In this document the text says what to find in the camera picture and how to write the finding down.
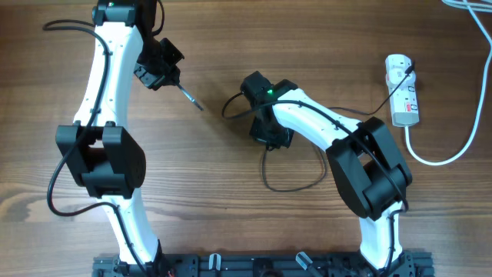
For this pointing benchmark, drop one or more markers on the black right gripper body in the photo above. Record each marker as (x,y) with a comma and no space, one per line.
(271,135)

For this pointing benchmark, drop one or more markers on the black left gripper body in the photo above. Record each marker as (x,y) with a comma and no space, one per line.
(157,63)

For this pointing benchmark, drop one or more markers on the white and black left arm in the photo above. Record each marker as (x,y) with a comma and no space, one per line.
(97,147)

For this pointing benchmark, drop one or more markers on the Galaxy S25 smartphone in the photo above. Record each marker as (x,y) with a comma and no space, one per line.
(190,97)

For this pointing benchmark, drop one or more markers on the white USB charger plug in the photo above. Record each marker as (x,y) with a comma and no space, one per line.
(397,76)

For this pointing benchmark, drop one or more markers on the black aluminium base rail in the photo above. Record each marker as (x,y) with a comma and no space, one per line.
(409,263)

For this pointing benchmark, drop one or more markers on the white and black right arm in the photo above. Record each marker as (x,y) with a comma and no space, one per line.
(369,170)

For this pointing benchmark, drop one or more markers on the white power strip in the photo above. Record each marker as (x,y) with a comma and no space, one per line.
(403,100)

